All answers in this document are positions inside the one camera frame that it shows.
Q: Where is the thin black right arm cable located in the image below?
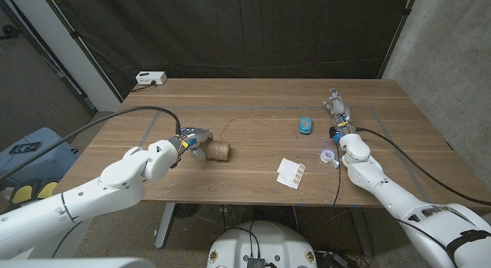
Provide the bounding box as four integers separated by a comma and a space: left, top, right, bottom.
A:
331, 141, 343, 207

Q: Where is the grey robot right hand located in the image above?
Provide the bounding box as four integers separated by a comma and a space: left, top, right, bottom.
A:
322, 87, 356, 141

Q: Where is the white power box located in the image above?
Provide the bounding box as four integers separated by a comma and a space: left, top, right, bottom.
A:
135, 71, 168, 86

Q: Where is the black backdrop stand pole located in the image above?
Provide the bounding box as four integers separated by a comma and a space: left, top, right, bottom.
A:
38, 0, 124, 104
377, 0, 419, 80

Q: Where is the clear tape roll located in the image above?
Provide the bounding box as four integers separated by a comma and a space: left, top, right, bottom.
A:
320, 148, 341, 169

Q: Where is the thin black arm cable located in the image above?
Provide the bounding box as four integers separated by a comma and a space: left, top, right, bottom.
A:
51, 220, 84, 259
331, 141, 343, 207

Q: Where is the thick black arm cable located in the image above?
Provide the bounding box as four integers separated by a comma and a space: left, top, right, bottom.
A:
0, 105, 182, 181
354, 127, 491, 207

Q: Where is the jute twine strand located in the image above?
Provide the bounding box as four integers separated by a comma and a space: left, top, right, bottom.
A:
219, 112, 303, 162

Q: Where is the white floor power strip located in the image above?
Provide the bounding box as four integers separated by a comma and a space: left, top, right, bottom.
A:
314, 250, 360, 268

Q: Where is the white sticker sheet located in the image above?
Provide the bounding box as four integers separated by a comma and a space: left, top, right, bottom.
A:
276, 157, 307, 190

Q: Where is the black wall hook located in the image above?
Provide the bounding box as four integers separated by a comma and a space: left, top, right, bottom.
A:
0, 25, 23, 41

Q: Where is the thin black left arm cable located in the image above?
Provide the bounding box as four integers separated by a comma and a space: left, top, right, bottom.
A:
51, 220, 84, 259

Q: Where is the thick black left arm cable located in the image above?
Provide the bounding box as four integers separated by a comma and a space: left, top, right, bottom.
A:
0, 105, 182, 181

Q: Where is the black metal wall rail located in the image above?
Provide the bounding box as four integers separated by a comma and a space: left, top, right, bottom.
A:
0, 0, 97, 116

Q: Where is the grey metal table leg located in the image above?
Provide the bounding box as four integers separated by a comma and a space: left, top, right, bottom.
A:
154, 202, 176, 249
348, 206, 375, 257

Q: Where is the black flat device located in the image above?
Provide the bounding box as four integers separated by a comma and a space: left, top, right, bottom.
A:
8, 141, 43, 155

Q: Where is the black ribbed round object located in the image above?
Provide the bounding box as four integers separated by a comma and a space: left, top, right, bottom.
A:
174, 203, 201, 220

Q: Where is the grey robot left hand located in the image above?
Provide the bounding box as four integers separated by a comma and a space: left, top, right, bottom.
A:
168, 126, 214, 164

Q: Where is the yellow black shoe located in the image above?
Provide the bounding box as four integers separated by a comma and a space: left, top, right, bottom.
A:
8, 179, 61, 206

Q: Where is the brown jute twine spool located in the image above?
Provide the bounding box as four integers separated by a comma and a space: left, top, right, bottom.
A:
199, 139, 232, 163

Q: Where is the black backdrop curtain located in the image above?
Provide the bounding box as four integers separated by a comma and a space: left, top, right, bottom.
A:
45, 0, 419, 101

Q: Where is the black torso cable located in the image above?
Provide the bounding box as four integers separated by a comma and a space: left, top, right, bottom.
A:
229, 220, 262, 260

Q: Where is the blue plastic bin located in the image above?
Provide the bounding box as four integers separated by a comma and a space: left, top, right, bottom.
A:
0, 127, 80, 187

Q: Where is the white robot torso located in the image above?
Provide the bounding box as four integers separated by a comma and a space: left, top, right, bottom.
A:
206, 220, 318, 268

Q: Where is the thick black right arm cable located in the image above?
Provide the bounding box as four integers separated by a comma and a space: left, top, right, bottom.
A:
354, 127, 491, 207

